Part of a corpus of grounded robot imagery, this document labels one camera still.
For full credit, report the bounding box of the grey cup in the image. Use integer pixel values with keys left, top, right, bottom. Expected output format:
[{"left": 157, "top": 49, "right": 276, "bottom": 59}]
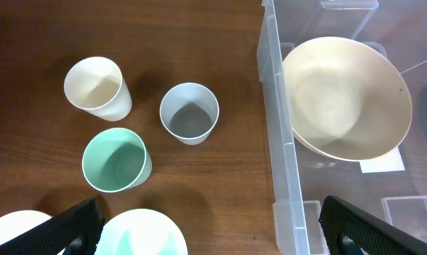
[{"left": 159, "top": 82, "right": 220, "bottom": 145}]

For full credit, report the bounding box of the beige bowl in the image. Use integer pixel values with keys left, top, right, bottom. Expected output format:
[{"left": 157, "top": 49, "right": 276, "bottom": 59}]
[{"left": 283, "top": 37, "right": 413, "bottom": 162}]

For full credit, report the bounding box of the yellow bowl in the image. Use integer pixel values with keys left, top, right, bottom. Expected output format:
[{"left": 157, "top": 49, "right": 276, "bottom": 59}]
[{"left": 0, "top": 210, "right": 52, "bottom": 245}]

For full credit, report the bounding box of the mint green bowl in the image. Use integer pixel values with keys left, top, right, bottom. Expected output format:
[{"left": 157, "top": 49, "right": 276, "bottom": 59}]
[{"left": 95, "top": 208, "right": 188, "bottom": 255}]

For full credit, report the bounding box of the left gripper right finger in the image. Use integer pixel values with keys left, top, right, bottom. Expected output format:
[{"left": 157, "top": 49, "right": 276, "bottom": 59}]
[{"left": 319, "top": 195, "right": 427, "bottom": 255}]

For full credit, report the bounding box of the mint green cup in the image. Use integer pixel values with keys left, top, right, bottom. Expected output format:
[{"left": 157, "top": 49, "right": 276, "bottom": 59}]
[{"left": 81, "top": 127, "right": 152, "bottom": 193}]

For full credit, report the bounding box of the clear plastic storage bin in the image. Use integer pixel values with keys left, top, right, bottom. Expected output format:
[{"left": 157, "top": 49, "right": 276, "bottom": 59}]
[{"left": 256, "top": 0, "right": 427, "bottom": 254}]

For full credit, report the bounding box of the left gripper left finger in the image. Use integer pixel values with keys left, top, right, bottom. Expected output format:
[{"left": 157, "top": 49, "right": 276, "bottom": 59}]
[{"left": 0, "top": 198, "right": 105, "bottom": 255}]

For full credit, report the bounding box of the beige cup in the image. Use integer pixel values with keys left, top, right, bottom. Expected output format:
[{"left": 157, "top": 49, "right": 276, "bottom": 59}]
[{"left": 64, "top": 56, "right": 132, "bottom": 122}]

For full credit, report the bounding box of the white label in bin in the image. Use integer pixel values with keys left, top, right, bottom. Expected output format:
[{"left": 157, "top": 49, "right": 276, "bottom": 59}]
[{"left": 359, "top": 147, "right": 405, "bottom": 174}]

